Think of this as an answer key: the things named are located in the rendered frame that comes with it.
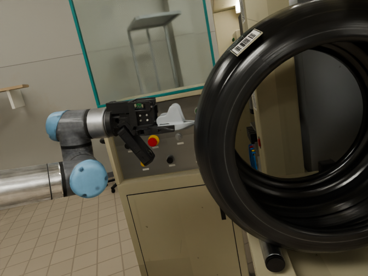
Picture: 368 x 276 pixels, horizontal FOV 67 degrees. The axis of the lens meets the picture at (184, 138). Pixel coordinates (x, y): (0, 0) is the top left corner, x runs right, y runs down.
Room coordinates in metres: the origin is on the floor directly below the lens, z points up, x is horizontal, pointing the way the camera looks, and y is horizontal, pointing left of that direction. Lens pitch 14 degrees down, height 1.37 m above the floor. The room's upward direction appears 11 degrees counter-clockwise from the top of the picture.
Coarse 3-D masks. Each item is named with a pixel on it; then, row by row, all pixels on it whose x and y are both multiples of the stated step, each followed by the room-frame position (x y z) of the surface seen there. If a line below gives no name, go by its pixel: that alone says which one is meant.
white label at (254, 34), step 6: (252, 30) 0.56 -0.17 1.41; (246, 36) 0.56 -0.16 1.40; (252, 36) 0.54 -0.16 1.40; (258, 36) 0.52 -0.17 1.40; (240, 42) 0.56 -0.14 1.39; (246, 42) 0.54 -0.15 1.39; (252, 42) 0.52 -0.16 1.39; (234, 48) 0.56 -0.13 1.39; (240, 48) 0.54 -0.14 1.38; (234, 54) 0.54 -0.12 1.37
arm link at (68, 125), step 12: (48, 120) 0.68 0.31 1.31; (60, 120) 0.67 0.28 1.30; (72, 120) 0.67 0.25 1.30; (84, 120) 0.66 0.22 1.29; (48, 132) 0.67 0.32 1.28; (60, 132) 0.67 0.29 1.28; (72, 132) 0.66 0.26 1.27; (84, 132) 0.66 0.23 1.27; (60, 144) 0.68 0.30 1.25; (72, 144) 0.66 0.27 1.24
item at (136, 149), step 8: (120, 136) 0.67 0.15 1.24; (128, 136) 0.66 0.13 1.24; (136, 136) 0.69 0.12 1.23; (128, 144) 0.66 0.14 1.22; (136, 144) 0.66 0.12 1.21; (144, 144) 0.69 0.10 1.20; (136, 152) 0.66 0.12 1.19; (144, 152) 0.66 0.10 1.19; (152, 152) 0.69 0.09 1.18; (144, 160) 0.66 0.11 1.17; (152, 160) 0.67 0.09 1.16
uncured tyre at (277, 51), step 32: (320, 0) 0.54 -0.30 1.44; (352, 0) 0.53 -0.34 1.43; (288, 32) 0.52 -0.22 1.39; (320, 32) 0.51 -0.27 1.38; (352, 32) 0.50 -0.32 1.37; (224, 64) 0.57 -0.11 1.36; (256, 64) 0.53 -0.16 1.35; (352, 64) 0.75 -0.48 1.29; (224, 96) 0.54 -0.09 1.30; (224, 128) 0.54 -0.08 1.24; (224, 160) 0.54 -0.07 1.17; (352, 160) 0.75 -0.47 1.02; (224, 192) 0.54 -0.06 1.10; (256, 192) 0.77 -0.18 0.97; (288, 192) 0.77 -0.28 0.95; (320, 192) 0.75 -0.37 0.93; (352, 192) 0.71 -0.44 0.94; (256, 224) 0.53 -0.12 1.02; (288, 224) 0.53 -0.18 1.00; (320, 224) 0.64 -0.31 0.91; (352, 224) 0.60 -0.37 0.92
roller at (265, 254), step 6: (264, 246) 0.59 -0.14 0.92; (270, 246) 0.57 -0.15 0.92; (276, 246) 0.57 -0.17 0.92; (264, 252) 0.57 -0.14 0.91; (270, 252) 0.56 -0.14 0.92; (276, 252) 0.55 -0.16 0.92; (264, 258) 0.56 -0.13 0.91; (270, 258) 0.54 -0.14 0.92; (276, 258) 0.54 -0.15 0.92; (282, 258) 0.54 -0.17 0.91; (270, 264) 0.54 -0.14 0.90; (276, 264) 0.54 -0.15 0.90; (282, 264) 0.54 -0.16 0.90; (270, 270) 0.54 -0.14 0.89; (276, 270) 0.54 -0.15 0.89
